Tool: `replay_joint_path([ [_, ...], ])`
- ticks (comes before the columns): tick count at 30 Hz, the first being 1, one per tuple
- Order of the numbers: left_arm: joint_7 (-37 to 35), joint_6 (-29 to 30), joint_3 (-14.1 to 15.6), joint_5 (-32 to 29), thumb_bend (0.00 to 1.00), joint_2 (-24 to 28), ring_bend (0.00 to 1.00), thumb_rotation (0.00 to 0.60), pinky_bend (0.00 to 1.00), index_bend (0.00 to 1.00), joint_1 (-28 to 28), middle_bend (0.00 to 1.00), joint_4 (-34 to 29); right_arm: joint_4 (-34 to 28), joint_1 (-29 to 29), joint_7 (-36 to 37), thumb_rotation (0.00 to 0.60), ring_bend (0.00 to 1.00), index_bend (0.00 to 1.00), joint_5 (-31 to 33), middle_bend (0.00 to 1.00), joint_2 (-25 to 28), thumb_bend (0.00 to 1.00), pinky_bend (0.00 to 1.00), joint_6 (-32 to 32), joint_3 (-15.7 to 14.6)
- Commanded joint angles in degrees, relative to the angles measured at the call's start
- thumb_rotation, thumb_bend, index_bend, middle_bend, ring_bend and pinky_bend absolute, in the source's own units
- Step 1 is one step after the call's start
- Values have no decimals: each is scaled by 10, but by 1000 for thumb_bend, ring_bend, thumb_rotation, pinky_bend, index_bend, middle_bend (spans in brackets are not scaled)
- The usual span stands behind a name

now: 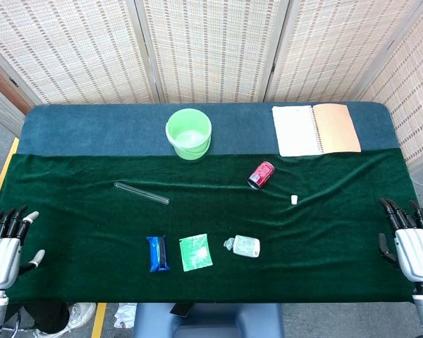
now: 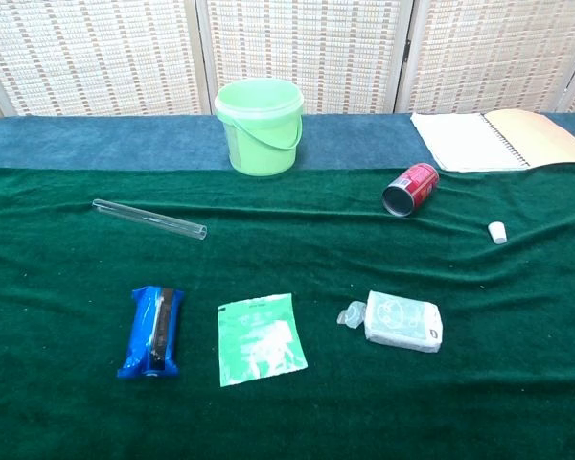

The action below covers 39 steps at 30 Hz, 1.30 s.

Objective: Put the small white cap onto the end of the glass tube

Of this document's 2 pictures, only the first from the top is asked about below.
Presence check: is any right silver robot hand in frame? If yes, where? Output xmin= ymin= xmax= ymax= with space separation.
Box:
xmin=378 ymin=198 xmax=423 ymax=282

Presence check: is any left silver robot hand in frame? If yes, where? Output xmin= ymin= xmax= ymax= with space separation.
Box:
xmin=0 ymin=205 xmax=46 ymax=292

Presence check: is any clear glass tube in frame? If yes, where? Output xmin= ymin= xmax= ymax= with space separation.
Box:
xmin=114 ymin=181 xmax=171 ymax=206

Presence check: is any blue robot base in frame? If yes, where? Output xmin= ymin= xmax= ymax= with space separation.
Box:
xmin=133 ymin=302 xmax=285 ymax=338

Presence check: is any black trouser leg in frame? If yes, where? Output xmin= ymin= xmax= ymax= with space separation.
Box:
xmin=23 ymin=301 xmax=71 ymax=334

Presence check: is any dark green velvet cloth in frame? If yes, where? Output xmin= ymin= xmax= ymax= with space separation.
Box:
xmin=0 ymin=147 xmax=423 ymax=304

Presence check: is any crumpled white paper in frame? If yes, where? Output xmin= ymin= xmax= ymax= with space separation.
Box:
xmin=113 ymin=303 xmax=138 ymax=329

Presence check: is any grey woven screen panel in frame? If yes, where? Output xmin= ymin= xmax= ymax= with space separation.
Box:
xmin=0 ymin=79 xmax=26 ymax=137

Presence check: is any blue table cover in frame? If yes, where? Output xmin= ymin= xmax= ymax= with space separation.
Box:
xmin=17 ymin=101 xmax=400 ymax=158

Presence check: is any blue snack packet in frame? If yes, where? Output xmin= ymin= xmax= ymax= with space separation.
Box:
xmin=146 ymin=234 xmax=171 ymax=273

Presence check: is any woven folding screen panel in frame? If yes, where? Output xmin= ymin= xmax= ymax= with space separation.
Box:
xmin=0 ymin=0 xmax=157 ymax=105
xmin=354 ymin=0 xmax=423 ymax=170
xmin=264 ymin=0 xmax=423 ymax=103
xmin=135 ymin=0 xmax=290 ymax=104

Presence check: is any open spiral notebook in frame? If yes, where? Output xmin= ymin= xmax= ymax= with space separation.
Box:
xmin=271 ymin=103 xmax=362 ymax=158

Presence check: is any white tissue pack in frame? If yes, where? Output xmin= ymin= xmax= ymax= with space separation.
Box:
xmin=223 ymin=234 xmax=261 ymax=259

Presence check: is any brown wooden door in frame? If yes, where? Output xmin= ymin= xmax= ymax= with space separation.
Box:
xmin=0 ymin=58 xmax=32 ymax=115

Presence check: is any red soda can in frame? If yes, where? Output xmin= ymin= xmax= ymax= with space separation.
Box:
xmin=247 ymin=161 xmax=276 ymax=190

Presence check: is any flat black device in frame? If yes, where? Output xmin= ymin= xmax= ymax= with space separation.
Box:
xmin=169 ymin=303 xmax=195 ymax=318

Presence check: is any green sachet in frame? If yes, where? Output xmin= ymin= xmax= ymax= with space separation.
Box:
xmin=178 ymin=233 xmax=214 ymax=273

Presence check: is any light green plastic bucket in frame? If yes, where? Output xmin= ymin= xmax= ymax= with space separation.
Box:
xmin=165 ymin=108 xmax=213 ymax=161

